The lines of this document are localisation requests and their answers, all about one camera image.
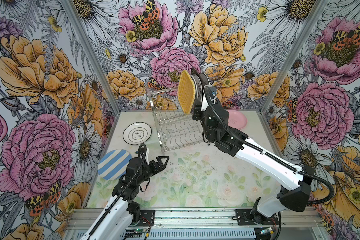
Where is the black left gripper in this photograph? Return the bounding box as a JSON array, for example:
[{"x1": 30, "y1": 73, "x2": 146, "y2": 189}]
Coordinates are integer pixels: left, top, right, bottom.
[{"x1": 137, "y1": 156, "x2": 170, "y2": 184}]

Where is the pink plastic plate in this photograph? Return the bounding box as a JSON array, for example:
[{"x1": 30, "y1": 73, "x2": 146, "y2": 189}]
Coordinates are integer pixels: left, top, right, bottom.
[{"x1": 227, "y1": 110, "x2": 248, "y2": 130}]

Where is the yellow woven-pattern tray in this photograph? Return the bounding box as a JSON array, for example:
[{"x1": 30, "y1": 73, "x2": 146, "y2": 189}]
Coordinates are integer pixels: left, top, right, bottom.
[{"x1": 178, "y1": 70, "x2": 195, "y2": 115}]

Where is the white plate orange sunburst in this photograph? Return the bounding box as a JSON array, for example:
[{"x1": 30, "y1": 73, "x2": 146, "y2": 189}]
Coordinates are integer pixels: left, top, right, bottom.
[{"x1": 200, "y1": 73, "x2": 211, "y2": 91}]

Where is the black square floral plate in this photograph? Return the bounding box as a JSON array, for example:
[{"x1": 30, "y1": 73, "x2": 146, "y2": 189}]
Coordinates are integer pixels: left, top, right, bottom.
[{"x1": 191, "y1": 68, "x2": 203, "y2": 102}]

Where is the white plate green red rim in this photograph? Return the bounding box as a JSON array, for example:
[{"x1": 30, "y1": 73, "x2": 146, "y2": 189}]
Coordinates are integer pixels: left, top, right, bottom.
[{"x1": 191, "y1": 75, "x2": 200, "y2": 108}]

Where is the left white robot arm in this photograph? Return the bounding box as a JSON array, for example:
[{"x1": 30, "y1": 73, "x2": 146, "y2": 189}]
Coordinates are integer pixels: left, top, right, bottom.
[{"x1": 81, "y1": 156, "x2": 170, "y2": 240}]

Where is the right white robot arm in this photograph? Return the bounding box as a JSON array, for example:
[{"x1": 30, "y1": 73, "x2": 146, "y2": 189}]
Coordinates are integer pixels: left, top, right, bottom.
[{"x1": 192, "y1": 100, "x2": 314, "y2": 224}]

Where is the chrome two-tier dish rack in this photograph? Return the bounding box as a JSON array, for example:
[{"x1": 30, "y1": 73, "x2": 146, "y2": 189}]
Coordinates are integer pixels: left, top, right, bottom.
[{"x1": 147, "y1": 89, "x2": 203, "y2": 152}]

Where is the white plate black clover outline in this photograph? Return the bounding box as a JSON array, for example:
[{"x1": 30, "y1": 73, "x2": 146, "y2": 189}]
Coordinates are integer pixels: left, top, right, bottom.
[{"x1": 123, "y1": 122, "x2": 152, "y2": 145}]

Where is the blue white striped plate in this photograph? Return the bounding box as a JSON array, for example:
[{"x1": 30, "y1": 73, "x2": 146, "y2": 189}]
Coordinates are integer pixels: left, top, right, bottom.
[{"x1": 98, "y1": 149, "x2": 132, "y2": 181}]

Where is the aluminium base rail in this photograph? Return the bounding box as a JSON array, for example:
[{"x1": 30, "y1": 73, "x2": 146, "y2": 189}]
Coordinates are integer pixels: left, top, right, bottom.
[{"x1": 65, "y1": 206, "x2": 319, "y2": 240}]

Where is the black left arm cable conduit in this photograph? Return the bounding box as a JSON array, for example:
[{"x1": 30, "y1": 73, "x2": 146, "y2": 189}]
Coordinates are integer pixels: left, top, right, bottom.
[{"x1": 88, "y1": 143, "x2": 148, "y2": 238}]

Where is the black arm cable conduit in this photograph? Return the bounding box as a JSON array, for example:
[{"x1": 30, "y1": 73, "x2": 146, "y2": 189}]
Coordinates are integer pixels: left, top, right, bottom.
[
  {"x1": 88, "y1": 143, "x2": 148, "y2": 238},
  {"x1": 203, "y1": 86, "x2": 335, "y2": 206}
]

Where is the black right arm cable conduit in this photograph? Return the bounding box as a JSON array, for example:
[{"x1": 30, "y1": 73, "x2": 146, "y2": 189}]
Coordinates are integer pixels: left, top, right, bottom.
[{"x1": 203, "y1": 86, "x2": 335, "y2": 206}]

